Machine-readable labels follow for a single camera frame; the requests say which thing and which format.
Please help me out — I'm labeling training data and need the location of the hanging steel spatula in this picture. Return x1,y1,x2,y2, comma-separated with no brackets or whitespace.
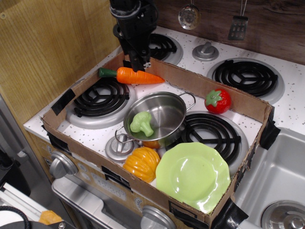
228,0,249,41

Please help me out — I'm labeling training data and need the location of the right silver oven knob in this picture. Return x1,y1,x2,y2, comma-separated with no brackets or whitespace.
140,205,176,229

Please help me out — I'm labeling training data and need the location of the silver sink drain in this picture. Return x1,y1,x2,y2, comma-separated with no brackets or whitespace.
260,200,305,229

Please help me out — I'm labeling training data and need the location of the black braided cable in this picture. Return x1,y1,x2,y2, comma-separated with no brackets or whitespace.
0,205,31,229

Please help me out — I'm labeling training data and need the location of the silver back stovetop knob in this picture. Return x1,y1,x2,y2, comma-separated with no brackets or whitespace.
192,42,219,62

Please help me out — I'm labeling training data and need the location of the green plastic plate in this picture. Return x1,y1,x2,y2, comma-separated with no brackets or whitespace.
156,142,231,214

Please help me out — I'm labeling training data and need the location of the green toy broccoli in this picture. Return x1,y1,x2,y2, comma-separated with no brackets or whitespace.
130,111,153,137

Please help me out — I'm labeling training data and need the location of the left silver oven knob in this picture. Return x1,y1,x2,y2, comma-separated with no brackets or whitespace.
50,151,78,179

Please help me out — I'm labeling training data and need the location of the silver toy sink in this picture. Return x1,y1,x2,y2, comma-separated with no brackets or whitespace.
234,128,305,229

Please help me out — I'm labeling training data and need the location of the silver oven knob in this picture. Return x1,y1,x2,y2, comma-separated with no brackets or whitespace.
140,205,176,229
50,151,78,179

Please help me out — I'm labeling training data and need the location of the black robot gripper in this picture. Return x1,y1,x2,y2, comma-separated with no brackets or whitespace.
113,14,158,72

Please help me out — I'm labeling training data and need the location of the hanging steel slotted spoon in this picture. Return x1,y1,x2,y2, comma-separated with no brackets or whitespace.
178,0,201,30

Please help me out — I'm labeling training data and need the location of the orange toy pumpkin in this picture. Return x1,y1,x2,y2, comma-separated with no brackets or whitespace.
123,147,161,183

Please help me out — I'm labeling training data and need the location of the silver oven door handle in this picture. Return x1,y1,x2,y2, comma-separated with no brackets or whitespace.
52,177,128,229

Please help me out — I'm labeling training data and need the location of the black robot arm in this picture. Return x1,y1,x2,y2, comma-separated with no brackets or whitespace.
110,0,159,72

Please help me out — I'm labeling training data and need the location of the orange object bottom left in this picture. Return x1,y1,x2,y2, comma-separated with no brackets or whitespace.
39,210,62,225

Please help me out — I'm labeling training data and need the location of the red toy tomato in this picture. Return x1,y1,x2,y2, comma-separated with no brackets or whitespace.
204,89,232,114

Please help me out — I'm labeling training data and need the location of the orange toy carrot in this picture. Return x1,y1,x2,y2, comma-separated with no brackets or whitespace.
98,67,165,84

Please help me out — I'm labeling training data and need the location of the silver stovetop knob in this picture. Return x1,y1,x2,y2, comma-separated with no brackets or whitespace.
105,134,139,163
192,42,219,62

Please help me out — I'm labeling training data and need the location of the front left black burner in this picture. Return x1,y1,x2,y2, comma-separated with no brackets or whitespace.
66,77,137,129

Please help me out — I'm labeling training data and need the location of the small steel pot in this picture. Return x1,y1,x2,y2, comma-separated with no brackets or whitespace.
115,92,196,149

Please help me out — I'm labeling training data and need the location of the brown cardboard fence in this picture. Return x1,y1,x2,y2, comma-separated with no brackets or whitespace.
42,59,279,229

